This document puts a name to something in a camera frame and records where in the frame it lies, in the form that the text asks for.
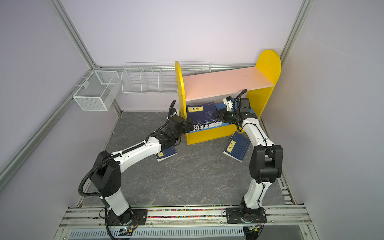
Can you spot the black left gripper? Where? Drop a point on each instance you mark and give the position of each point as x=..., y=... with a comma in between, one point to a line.
x=188, y=125

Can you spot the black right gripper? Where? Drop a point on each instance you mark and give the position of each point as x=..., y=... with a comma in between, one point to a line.
x=223, y=113

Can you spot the white booklet black text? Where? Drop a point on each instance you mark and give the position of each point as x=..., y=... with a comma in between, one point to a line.
x=198, y=128

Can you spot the blue book front stack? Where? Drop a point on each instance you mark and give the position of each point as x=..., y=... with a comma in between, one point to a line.
x=206, y=122

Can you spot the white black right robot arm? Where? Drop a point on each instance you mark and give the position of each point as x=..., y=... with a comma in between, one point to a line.
x=267, y=158

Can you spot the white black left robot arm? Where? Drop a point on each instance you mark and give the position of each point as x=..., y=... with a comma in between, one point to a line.
x=104, y=178

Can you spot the yellow pink blue bookshelf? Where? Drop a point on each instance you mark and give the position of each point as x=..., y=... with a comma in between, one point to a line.
x=259, y=81

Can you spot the blue book under eye book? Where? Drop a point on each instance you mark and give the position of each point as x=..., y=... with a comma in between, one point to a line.
x=166, y=154

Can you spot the white mesh box basket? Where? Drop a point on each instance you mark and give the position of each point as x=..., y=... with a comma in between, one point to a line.
x=98, y=91

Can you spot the white wire rack basket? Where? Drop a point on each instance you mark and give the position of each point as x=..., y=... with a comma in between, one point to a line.
x=149, y=77

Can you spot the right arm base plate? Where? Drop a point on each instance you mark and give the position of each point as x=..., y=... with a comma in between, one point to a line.
x=243, y=215

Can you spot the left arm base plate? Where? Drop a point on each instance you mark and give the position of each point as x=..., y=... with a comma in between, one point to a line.
x=133, y=218

